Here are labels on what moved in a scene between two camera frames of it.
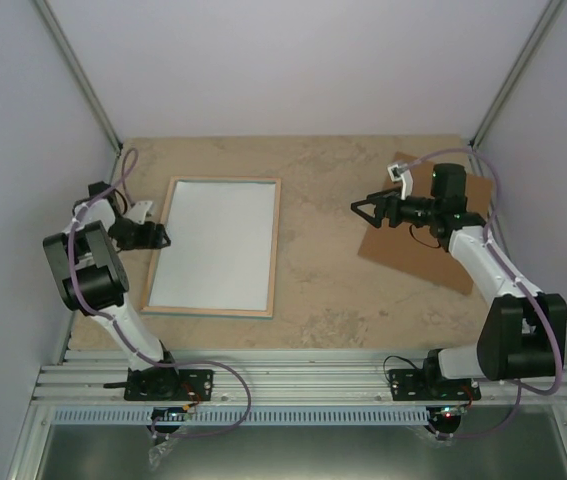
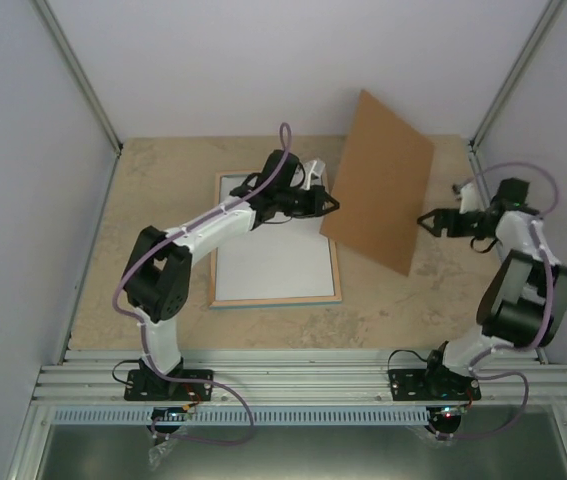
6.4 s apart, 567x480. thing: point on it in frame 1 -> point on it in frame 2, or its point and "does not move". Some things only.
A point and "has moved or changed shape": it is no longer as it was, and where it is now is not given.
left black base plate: x=168 y=385 does not move
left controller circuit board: x=170 y=414 does not move
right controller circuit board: x=446 y=411 does not move
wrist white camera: x=138 y=211 -> x=312 y=174
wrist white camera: x=402 y=175 -> x=471 y=201
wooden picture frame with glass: x=222 y=256 has moved or changed shape
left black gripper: x=146 y=242 -> x=313 y=208
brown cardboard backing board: x=414 y=248 -> x=380 y=188
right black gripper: x=389 y=203 -> x=442 y=221
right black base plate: x=413 y=385 does not move
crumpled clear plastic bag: x=158 y=451 does not move
